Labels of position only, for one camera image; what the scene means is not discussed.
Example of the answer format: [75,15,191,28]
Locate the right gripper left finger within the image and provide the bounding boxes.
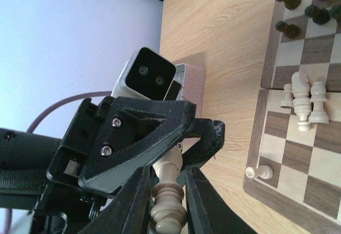
[82,167,151,234]

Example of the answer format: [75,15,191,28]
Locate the white pawn beside bishop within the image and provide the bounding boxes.
[308,80,329,124]

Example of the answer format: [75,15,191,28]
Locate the white pawn near knight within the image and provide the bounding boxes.
[280,83,294,109]

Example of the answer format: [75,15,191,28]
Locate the wooden chess board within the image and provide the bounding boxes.
[243,0,340,233]

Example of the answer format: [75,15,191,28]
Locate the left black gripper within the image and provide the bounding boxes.
[1,96,196,233]

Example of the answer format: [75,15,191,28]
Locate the white corner pawn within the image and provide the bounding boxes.
[245,165,273,180]

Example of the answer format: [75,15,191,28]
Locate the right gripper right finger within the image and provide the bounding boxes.
[185,167,256,234]

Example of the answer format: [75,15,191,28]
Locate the dark pawn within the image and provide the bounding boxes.
[304,5,331,25]
[275,21,300,39]

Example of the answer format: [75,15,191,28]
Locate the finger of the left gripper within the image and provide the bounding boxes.
[181,118,225,185]

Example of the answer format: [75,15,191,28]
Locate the white bishop piece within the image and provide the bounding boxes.
[151,147,186,233]

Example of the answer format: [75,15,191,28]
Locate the left metal tray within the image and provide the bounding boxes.
[174,63,205,118]

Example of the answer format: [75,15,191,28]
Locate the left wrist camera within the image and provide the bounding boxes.
[111,47,176,100]

